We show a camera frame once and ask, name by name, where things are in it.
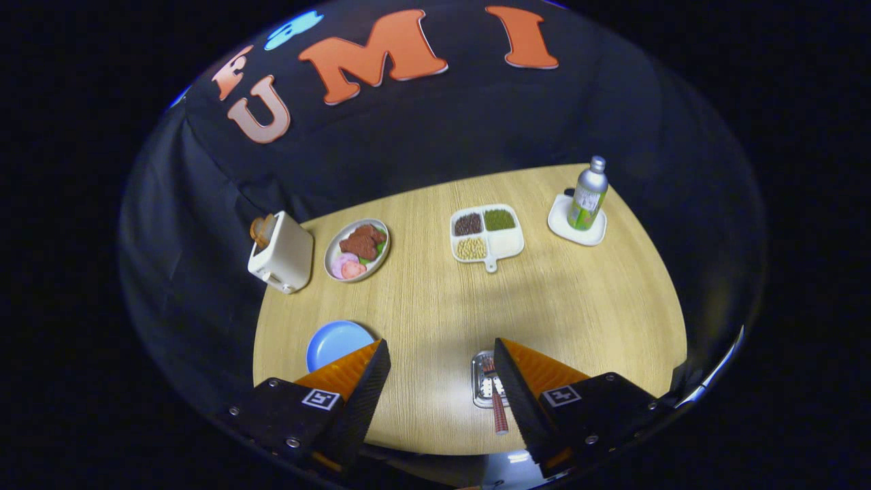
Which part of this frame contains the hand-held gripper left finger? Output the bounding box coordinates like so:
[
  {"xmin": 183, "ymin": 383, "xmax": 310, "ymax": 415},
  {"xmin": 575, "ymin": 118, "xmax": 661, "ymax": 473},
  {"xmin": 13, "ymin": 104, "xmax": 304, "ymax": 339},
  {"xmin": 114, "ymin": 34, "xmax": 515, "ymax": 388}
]
[{"xmin": 228, "ymin": 339, "xmax": 392, "ymax": 477}]

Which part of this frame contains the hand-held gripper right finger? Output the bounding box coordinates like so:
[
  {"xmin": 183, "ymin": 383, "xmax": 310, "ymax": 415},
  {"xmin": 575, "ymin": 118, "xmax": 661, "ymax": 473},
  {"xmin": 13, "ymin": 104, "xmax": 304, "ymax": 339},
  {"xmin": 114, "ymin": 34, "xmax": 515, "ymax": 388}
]
[{"xmin": 493, "ymin": 338, "xmax": 674, "ymax": 479}]

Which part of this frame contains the fork with red checked handle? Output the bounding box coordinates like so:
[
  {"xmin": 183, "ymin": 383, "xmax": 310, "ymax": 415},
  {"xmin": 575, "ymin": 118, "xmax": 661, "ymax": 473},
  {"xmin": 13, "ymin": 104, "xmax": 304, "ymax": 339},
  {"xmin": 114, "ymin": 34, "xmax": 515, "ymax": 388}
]
[{"xmin": 482, "ymin": 361, "xmax": 510, "ymax": 436}]

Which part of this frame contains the blue round plate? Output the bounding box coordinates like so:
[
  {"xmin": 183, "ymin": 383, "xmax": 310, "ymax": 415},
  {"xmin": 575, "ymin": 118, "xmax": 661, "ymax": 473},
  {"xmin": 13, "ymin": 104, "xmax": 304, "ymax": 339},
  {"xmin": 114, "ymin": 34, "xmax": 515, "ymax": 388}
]
[{"xmin": 306, "ymin": 321, "xmax": 376, "ymax": 374}]

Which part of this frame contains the green lettuce leaf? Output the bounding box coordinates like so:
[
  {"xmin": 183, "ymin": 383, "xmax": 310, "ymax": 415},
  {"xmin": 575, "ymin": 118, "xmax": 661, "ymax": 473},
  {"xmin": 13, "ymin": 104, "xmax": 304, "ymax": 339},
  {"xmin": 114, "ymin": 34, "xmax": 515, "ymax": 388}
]
[{"xmin": 359, "ymin": 235, "xmax": 389, "ymax": 265}]

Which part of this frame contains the brown steak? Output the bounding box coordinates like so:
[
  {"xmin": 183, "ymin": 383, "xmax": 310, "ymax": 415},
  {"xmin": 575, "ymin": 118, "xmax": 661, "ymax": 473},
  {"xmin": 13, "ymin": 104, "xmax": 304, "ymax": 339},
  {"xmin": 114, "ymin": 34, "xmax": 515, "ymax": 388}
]
[{"xmin": 339, "ymin": 224, "xmax": 387, "ymax": 261}]

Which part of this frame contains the white divided dish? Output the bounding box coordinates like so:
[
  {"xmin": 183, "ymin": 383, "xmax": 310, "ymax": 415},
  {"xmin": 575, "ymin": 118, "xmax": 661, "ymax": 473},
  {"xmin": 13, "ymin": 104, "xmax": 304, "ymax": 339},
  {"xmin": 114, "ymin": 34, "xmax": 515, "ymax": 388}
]
[{"xmin": 449, "ymin": 203, "xmax": 525, "ymax": 274}]

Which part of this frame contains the cream white toaster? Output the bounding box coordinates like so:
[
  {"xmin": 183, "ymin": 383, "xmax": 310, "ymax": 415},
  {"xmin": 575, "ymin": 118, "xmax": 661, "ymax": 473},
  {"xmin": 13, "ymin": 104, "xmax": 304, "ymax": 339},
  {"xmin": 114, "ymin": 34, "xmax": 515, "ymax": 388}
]
[{"xmin": 247, "ymin": 210, "xmax": 315, "ymax": 295}]

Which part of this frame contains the white round food plate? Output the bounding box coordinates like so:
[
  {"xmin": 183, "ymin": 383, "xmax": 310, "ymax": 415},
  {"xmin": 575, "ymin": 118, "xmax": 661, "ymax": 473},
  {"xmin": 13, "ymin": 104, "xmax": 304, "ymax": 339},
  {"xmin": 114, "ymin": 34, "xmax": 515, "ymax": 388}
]
[{"xmin": 324, "ymin": 218, "xmax": 391, "ymax": 283}]

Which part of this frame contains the white square coaster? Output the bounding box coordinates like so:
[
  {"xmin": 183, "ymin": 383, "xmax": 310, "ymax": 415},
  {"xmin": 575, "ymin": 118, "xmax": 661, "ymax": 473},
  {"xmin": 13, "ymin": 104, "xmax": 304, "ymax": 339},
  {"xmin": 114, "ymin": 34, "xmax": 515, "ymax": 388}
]
[{"xmin": 547, "ymin": 193, "xmax": 608, "ymax": 247}]

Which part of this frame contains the silver bottle with green label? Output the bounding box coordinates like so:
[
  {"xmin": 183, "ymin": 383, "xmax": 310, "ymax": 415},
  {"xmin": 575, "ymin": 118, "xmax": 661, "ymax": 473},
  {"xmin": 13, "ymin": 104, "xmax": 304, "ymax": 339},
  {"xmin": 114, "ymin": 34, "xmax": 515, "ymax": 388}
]
[{"xmin": 568, "ymin": 156, "xmax": 609, "ymax": 231}]

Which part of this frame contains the metal wire cutlery tray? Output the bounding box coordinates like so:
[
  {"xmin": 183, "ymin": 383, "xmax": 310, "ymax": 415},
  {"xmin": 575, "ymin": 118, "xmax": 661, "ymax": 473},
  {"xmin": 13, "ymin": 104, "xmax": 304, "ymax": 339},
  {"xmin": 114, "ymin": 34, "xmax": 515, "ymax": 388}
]
[{"xmin": 471, "ymin": 350, "xmax": 511, "ymax": 410}]

